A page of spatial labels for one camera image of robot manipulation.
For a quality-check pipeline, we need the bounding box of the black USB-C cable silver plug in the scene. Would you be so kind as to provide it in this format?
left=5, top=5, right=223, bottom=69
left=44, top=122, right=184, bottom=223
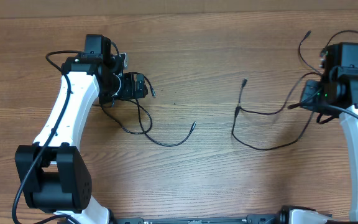
left=98, top=77, right=197, bottom=147

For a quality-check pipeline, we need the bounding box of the thin black cable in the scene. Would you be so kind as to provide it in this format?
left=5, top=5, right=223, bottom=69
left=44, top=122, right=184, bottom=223
left=297, top=29, right=358, bottom=75

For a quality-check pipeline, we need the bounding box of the black USB-A cable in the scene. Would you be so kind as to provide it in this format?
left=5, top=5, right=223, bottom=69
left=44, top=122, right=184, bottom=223
left=231, top=72, right=323, bottom=152

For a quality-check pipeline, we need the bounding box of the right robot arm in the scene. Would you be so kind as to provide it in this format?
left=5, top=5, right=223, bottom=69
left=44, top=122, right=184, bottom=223
left=300, top=42, right=358, bottom=222

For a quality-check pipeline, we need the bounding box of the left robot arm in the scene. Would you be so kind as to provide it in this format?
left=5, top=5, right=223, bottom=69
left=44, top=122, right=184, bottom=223
left=12, top=34, right=155, bottom=223

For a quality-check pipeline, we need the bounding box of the brown cardboard backdrop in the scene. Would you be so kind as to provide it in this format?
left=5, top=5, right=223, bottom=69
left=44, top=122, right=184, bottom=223
left=0, top=0, right=358, bottom=19

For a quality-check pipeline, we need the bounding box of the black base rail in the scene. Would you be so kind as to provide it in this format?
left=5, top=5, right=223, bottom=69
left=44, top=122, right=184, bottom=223
left=110, top=205, right=332, bottom=224

